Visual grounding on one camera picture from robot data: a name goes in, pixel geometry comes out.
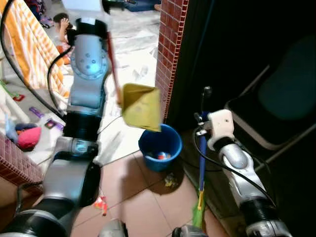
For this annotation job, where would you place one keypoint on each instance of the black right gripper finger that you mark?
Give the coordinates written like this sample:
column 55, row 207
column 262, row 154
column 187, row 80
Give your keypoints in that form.
column 206, row 96

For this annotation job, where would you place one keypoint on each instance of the blue broom with green bristles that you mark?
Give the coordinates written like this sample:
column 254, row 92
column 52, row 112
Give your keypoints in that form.
column 202, row 168

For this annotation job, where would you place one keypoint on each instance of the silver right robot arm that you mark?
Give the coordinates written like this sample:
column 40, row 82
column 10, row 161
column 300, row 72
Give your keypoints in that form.
column 242, row 173

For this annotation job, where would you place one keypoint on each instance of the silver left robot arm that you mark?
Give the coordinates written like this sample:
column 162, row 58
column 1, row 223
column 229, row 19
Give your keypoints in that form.
column 86, row 64

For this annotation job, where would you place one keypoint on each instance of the dark blue floor mat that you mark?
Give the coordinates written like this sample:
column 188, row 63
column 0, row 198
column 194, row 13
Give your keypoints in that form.
column 140, row 5

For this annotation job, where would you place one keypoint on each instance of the red white crumpled wrapper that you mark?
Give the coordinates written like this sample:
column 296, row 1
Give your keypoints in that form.
column 163, row 156

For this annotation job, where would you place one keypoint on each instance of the small child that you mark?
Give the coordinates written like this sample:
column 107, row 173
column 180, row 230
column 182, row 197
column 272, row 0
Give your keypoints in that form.
column 63, row 29

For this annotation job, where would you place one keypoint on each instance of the blue plastic bucket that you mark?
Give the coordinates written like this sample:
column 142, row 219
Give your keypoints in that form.
column 148, row 145

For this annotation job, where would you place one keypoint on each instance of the yellow crumpled wrapper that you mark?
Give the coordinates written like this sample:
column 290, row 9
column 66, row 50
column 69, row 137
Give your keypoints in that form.
column 171, row 180

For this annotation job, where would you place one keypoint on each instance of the dark folding chair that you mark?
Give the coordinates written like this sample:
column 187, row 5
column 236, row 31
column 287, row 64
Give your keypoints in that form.
column 276, row 94

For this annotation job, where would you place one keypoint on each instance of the orange striped cloth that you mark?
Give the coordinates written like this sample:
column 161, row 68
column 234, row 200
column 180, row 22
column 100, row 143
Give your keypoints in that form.
column 32, row 44

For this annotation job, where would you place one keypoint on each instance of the grey right robot foot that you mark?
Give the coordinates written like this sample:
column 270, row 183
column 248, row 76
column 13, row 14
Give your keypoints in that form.
column 188, row 232

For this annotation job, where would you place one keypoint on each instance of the grey robot foot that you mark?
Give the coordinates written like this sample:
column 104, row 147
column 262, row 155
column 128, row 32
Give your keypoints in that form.
column 113, row 229
column 188, row 232

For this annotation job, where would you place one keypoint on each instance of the red orange snack wrapper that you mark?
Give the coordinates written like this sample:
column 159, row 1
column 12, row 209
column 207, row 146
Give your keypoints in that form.
column 101, row 205

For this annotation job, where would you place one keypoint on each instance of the purple toy piece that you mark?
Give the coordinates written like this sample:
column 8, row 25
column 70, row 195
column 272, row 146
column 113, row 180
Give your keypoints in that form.
column 36, row 112

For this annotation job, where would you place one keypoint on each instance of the grey left robot foot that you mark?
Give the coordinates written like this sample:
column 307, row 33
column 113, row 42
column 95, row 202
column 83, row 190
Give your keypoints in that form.
column 113, row 229

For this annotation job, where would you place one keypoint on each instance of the pink soft toy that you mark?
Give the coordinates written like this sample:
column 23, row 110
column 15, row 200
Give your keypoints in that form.
column 29, row 138

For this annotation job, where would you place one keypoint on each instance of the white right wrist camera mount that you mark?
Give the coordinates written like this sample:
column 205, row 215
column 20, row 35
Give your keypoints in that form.
column 221, row 126

